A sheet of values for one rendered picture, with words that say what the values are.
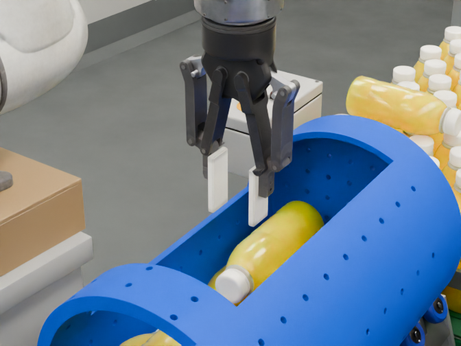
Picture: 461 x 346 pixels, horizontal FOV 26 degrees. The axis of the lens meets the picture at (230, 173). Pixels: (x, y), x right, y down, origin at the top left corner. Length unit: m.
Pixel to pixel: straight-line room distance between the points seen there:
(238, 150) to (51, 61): 0.33
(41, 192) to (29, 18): 0.24
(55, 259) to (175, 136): 2.53
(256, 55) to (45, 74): 0.52
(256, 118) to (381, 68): 3.55
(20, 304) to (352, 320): 0.55
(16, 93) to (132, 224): 1.98
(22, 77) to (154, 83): 2.98
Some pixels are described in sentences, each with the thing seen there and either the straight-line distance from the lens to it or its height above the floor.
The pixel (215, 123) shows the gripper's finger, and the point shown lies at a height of 1.31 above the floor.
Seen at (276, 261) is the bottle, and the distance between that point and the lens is 1.19.
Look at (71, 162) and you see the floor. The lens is 3.77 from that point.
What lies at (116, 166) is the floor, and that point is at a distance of 3.72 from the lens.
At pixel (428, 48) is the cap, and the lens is 1.91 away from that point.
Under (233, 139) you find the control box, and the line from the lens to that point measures 1.57.
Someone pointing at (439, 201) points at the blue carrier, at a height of 1.17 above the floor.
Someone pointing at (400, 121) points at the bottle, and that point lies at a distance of 1.56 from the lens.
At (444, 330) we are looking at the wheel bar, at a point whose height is 0.92.
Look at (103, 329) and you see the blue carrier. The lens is 1.14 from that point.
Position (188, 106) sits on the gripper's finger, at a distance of 1.07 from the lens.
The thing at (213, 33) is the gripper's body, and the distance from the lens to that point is 0.99.
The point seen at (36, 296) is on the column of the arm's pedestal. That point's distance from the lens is 1.44.
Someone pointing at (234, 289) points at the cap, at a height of 1.10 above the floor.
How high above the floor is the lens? 1.78
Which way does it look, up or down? 29 degrees down
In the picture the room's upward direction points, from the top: straight up
